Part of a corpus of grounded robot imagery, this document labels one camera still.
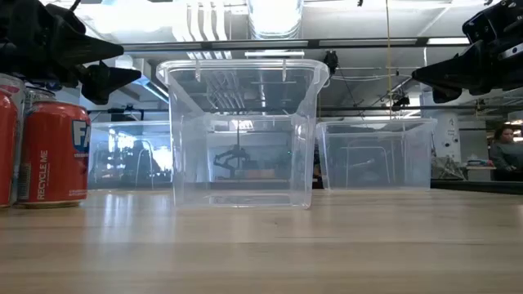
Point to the white ceiling pipe bundle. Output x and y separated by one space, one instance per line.
204 20

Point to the red Fanta soda can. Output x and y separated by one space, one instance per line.
53 155
7 151

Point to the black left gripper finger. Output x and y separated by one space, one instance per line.
81 47
104 83

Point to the black distant robot arm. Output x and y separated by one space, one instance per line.
233 157

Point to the clear plastic bin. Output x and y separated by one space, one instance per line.
245 122
376 134
130 134

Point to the black ceiling-hung device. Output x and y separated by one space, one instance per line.
331 61
400 103

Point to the white ceiling light bar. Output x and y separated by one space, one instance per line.
274 54

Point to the seated person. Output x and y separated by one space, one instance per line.
506 155

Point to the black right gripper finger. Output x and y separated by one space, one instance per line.
466 71
446 96

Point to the grey overhead beam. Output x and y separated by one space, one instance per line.
229 45

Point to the white dome ceiling fixture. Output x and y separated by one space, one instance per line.
123 62

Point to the white round pillar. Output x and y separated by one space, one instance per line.
446 136

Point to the silver round ceiling duct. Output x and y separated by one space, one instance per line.
275 18

